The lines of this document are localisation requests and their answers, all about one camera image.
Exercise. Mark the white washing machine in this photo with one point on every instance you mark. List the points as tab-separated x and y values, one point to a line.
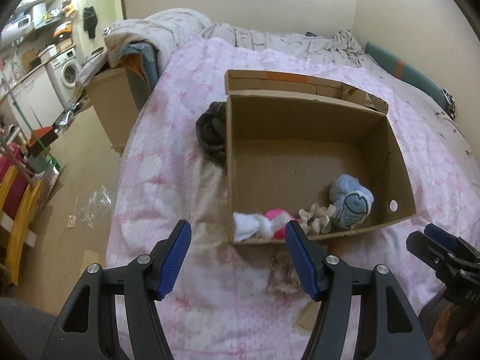
63	70

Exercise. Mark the open cardboard box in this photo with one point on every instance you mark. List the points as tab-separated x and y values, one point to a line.
290	136

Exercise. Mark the person right hand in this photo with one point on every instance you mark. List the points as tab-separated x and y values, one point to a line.
455	332

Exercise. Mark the grey trouser knee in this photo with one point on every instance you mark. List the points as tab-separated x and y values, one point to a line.
24	330

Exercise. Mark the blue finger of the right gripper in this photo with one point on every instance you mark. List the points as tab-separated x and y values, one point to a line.
447	240
429	252

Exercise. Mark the teal headboard cushion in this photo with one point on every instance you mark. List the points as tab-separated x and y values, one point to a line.
408	74

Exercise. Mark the pink bow quilt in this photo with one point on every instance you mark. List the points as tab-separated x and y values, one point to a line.
220	307

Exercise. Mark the cardboard bedside box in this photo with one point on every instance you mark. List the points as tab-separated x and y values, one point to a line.
111	96

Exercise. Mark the cream scrunchie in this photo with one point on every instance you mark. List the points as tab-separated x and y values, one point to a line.
318	219

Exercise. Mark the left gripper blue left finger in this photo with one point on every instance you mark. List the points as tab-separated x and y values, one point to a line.
86	327

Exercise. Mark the yellow wooden rack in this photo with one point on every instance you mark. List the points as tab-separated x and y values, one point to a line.
18	233

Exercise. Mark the dark grey garment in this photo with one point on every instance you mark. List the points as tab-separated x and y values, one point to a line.
211	132

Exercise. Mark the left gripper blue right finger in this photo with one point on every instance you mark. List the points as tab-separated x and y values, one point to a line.
388	326

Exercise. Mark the clear plastic bag on floor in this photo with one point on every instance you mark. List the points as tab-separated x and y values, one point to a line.
89	209

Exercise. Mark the black hanging garment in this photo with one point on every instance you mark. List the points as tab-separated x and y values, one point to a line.
90	21

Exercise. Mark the white sock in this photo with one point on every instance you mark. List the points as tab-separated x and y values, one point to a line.
246	226

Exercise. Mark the blue plush slipper toy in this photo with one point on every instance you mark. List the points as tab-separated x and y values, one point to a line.
352	201

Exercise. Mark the white water heater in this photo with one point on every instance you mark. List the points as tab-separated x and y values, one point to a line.
17	29

